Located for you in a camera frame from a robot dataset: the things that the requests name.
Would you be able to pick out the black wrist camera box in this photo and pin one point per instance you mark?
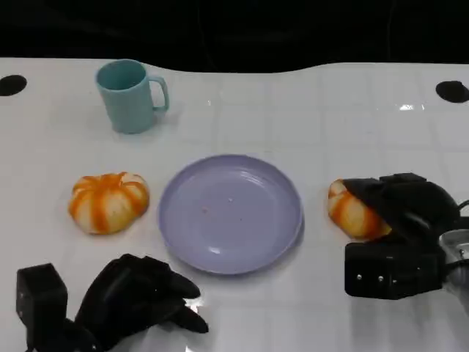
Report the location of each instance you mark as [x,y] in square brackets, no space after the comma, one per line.
[392,269]
[40,300]

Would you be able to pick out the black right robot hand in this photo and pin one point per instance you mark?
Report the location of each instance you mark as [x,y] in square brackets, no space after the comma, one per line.
[414,205]

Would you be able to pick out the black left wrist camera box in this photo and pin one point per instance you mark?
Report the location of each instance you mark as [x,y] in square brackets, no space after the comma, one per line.
[40,300]

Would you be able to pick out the pale green mug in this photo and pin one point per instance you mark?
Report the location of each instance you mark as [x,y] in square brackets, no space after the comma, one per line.
[126,100]

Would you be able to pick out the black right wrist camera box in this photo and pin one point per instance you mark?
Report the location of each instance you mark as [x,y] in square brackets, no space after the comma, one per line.
[392,269]

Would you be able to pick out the lilac plate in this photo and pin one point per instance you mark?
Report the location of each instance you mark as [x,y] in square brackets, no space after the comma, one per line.
[231,214]

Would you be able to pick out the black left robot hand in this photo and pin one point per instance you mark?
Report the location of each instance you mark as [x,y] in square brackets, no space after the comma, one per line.
[128,293]

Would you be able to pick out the orange and white bread roll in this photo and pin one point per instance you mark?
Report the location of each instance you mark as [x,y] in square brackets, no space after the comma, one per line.
[108,203]
[351,216]

